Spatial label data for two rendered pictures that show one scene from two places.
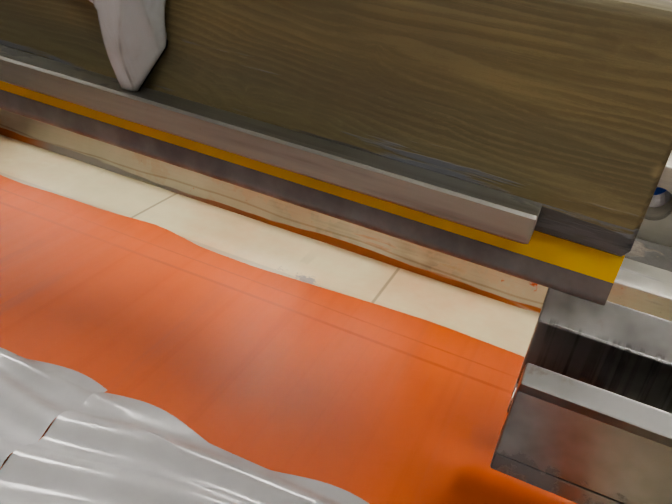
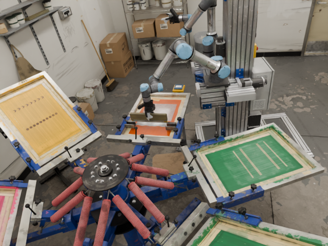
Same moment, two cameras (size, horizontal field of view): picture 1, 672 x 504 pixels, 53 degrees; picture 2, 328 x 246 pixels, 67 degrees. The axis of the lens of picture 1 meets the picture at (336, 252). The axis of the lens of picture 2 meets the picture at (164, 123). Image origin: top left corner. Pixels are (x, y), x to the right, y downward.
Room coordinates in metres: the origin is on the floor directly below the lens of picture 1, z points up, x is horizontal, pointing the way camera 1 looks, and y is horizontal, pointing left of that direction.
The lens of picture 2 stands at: (2.15, 0.25, 2.46)
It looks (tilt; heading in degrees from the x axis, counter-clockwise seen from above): 38 degrees down; 181
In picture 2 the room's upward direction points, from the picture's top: 10 degrees counter-clockwise
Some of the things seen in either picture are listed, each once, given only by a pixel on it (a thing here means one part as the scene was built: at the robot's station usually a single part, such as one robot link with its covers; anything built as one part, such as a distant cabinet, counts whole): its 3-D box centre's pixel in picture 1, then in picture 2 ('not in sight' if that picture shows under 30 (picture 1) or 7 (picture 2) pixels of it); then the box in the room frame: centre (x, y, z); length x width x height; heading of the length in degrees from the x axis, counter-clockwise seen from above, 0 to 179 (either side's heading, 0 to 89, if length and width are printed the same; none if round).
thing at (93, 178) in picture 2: not in sight; (127, 224); (1.06, -0.20, 0.67); 0.39 x 0.39 x 1.35
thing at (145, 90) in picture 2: not in sight; (145, 90); (0.27, 0.09, 1.39); 0.09 x 0.08 x 0.11; 98
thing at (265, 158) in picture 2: not in sight; (234, 157); (0.88, 0.69, 1.05); 1.08 x 0.61 x 0.23; 101
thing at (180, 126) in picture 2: not in sight; (178, 130); (0.38, 0.33, 0.98); 0.30 x 0.05 x 0.07; 161
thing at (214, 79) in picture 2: not in sight; (215, 74); (0.05, 0.77, 1.31); 0.15 x 0.15 x 0.10
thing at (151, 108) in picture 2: not in sight; (149, 105); (0.28, 0.10, 1.23); 0.09 x 0.08 x 0.12; 71
